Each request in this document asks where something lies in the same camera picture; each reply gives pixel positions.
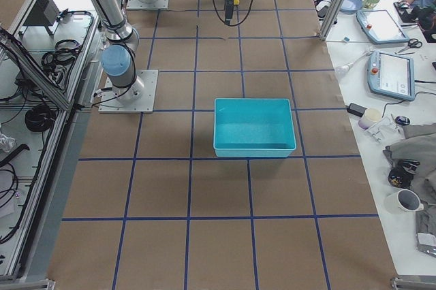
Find turquoise plastic bin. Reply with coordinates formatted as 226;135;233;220
213;98;297;158

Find teach pendant far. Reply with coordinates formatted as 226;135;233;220
356;10;409;44

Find teach pendant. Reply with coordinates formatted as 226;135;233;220
356;10;409;44
367;50;416;101

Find black power adapter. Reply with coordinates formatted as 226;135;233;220
346;103;367;118

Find teach pendant near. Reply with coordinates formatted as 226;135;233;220
367;50;416;101

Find white purple cup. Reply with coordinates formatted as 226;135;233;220
358;108;382;129

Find black scissors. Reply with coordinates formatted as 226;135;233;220
395;38;422;54

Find grey cloth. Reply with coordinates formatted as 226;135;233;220
383;124;435;205

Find white mug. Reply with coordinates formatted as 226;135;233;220
384;189;424;214

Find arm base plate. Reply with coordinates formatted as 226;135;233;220
98;69;159;114
125;0;170;11

